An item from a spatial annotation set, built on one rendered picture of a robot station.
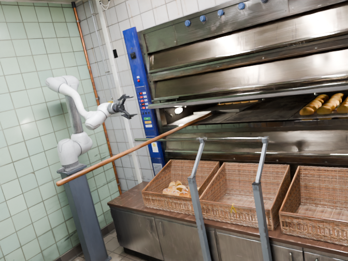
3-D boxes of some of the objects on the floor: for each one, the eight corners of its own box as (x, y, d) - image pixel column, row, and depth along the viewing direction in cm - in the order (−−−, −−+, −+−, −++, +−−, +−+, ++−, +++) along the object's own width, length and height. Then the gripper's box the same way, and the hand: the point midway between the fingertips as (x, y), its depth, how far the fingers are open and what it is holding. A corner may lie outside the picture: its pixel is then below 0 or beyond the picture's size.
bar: (163, 251, 290) (136, 137, 266) (298, 294, 209) (277, 135, 186) (141, 272, 266) (110, 148, 243) (283, 329, 186) (257, 151, 162)
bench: (155, 227, 340) (144, 179, 329) (436, 296, 187) (435, 213, 175) (119, 255, 298) (105, 203, 287) (443, 376, 145) (441, 274, 133)
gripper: (116, 91, 240) (134, 88, 227) (122, 121, 245) (141, 120, 232) (109, 93, 235) (127, 90, 221) (116, 124, 240) (134, 122, 226)
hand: (133, 105), depth 227 cm, fingers open, 13 cm apart
